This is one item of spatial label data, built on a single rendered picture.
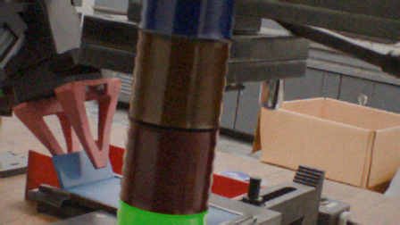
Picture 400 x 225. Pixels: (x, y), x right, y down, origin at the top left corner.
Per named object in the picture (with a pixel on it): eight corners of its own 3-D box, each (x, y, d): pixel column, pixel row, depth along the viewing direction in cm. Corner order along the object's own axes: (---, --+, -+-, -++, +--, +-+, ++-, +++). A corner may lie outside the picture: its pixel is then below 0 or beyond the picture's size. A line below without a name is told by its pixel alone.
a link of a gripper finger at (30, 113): (89, 170, 65) (59, 61, 66) (31, 187, 69) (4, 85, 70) (138, 158, 71) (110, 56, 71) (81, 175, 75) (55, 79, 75)
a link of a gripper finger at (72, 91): (95, 169, 65) (64, 58, 65) (36, 187, 69) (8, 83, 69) (144, 156, 71) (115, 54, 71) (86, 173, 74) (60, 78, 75)
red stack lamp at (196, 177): (153, 182, 36) (162, 109, 35) (226, 204, 34) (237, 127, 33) (99, 195, 32) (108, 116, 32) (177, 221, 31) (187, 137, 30)
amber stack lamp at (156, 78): (162, 105, 35) (171, 29, 35) (237, 123, 33) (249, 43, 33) (108, 112, 32) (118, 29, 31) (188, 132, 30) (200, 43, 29)
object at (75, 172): (99, 177, 73) (102, 145, 73) (244, 221, 66) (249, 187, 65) (48, 187, 68) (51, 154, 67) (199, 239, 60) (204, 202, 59)
